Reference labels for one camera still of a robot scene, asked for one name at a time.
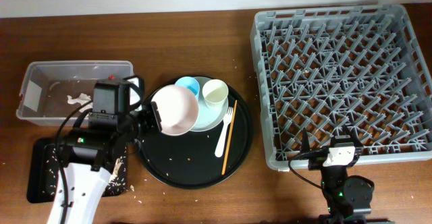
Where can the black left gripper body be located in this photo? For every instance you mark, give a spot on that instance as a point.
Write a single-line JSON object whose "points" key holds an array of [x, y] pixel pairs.
{"points": [[136, 125]]}

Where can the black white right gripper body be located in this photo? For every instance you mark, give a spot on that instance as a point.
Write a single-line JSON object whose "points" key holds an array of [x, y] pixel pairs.
{"points": [[316, 164]]}

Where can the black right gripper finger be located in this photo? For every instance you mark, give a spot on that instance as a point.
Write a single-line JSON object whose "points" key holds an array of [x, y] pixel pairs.
{"points": [[353, 138], [305, 147]]}

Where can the pink bowl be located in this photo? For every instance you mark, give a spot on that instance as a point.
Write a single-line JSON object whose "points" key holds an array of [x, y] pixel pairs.
{"points": [[178, 109]]}

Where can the white napkin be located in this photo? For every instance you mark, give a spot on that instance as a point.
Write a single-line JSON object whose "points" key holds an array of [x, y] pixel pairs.
{"points": [[82, 99]]}

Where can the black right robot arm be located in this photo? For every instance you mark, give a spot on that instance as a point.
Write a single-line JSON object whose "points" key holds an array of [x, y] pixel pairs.
{"points": [[348, 197]]}

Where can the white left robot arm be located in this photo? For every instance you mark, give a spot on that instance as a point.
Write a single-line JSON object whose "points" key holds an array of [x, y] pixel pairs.
{"points": [[79, 188]]}

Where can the grey dishwasher rack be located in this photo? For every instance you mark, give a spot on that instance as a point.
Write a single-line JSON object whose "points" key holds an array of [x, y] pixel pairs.
{"points": [[322, 69]]}

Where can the blue plastic cup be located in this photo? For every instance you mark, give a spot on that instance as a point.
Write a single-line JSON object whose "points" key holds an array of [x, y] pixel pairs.
{"points": [[190, 83]]}

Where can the light blue plate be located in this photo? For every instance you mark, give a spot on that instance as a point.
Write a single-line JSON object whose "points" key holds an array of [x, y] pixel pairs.
{"points": [[207, 118]]}

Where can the food leftovers pile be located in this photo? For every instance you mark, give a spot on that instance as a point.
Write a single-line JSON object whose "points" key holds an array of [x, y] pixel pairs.
{"points": [[116, 173]]}

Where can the cream plastic cup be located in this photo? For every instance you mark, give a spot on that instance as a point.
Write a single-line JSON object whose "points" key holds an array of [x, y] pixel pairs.
{"points": [[215, 93]]}

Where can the round black tray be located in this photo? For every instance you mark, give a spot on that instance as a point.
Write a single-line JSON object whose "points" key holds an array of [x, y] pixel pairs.
{"points": [[188, 161]]}

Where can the clear plastic bin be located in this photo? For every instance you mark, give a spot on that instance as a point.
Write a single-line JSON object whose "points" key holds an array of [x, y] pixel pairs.
{"points": [[47, 84]]}

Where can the white plastic fork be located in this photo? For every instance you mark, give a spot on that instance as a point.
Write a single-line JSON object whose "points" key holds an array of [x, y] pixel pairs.
{"points": [[227, 119]]}

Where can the wooden chopstick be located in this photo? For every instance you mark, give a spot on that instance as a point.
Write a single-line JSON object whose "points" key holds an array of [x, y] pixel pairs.
{"points": [[227, 148]]}

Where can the black rectangular tray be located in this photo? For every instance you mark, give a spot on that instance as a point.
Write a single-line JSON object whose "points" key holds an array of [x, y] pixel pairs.
{"points": [[36, 169]]}

